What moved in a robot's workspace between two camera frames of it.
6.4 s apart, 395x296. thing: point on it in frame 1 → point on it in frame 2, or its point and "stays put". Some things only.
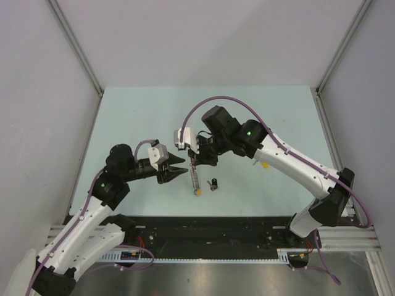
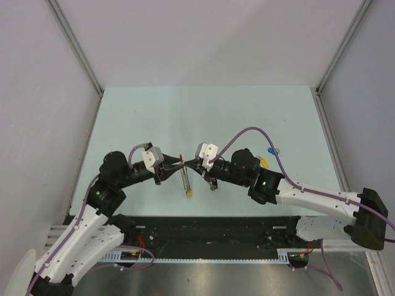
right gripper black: [201, 158] → [194, 164]
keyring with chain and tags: [198, 192] → [185, 177]
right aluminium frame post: [363, 7] stays put
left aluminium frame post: [75, 44] stays put
